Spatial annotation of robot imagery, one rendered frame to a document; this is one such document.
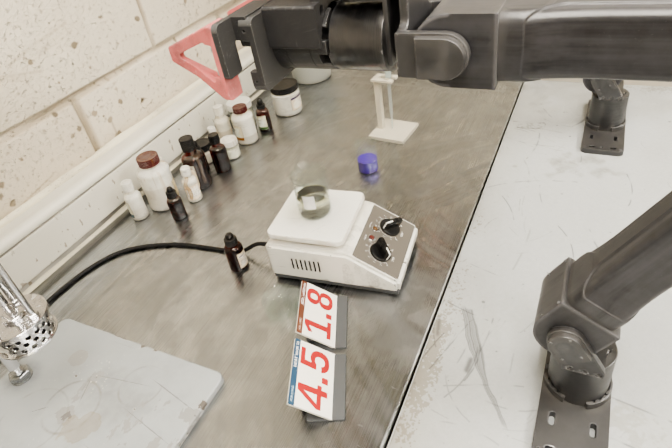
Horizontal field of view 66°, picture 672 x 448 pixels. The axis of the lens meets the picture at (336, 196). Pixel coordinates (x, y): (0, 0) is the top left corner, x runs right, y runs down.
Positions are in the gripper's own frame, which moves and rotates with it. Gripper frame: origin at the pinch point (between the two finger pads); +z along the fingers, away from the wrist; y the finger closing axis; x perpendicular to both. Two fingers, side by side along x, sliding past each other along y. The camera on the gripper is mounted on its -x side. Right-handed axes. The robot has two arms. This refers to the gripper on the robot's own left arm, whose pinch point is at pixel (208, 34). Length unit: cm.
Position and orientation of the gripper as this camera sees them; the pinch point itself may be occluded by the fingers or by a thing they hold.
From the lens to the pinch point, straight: 55.2
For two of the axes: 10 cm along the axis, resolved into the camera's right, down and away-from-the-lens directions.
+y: -4.2, 5.8, -7.0
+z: -9.0, -1.4, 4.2
